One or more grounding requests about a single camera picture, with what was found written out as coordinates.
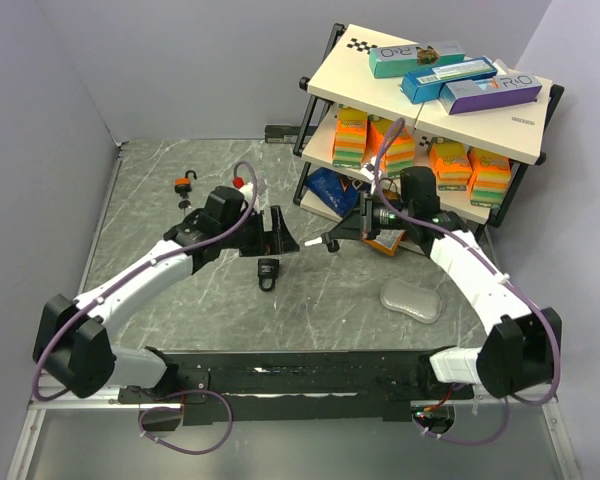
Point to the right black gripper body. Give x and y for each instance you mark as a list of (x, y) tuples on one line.
[(372, 215)]

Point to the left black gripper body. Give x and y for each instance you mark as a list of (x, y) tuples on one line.
[(257, 242)]

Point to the black key bunch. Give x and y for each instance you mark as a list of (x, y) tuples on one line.
[(332, 245)]

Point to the black padlock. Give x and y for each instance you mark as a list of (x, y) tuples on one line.
[(268, 270)]

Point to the black-headed key bunch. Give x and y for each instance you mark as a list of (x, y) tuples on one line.
[(184, 205)]

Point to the orange padlock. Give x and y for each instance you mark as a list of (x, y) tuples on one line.
[(183, 184)]

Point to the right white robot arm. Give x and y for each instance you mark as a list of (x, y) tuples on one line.
[(521, 354)]

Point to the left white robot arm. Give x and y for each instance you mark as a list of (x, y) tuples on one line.
[(73, 343)]

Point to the orange Kettle chips bag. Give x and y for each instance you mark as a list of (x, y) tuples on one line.
[(386, 242)]

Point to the blue chips bag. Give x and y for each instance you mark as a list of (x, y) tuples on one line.
[(337, 191)]

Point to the orange sponge pack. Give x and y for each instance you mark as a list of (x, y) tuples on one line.
[(450, 165), (399, 155)]

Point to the sponge pack far left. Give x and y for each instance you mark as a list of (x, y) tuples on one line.
[(350, 138)]

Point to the three-tier shelf rack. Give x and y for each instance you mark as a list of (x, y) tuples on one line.
[(343, 78)]

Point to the clear plastic pouch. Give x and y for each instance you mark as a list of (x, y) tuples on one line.
[(420, 304)]

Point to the black device behind shelf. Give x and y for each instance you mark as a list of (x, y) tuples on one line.
[(281, 134)]

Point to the sponge pack far right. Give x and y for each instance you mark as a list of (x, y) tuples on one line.
[(490, 178)]

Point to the blue box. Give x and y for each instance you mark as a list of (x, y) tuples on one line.
[(426, 85)]

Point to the purple R+O box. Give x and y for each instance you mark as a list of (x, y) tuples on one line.
[(466, 96)]

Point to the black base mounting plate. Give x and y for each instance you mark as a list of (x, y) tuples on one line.
[(301, 385)]

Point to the teal R+O box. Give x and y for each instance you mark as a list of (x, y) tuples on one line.
[(396, 61)]

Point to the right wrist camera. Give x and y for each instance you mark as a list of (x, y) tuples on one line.
[(372, 173)]

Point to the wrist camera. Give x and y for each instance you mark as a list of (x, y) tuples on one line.
[(372, 173), (248, 189)]

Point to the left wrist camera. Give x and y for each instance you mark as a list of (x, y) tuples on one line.
[(248, 189)]

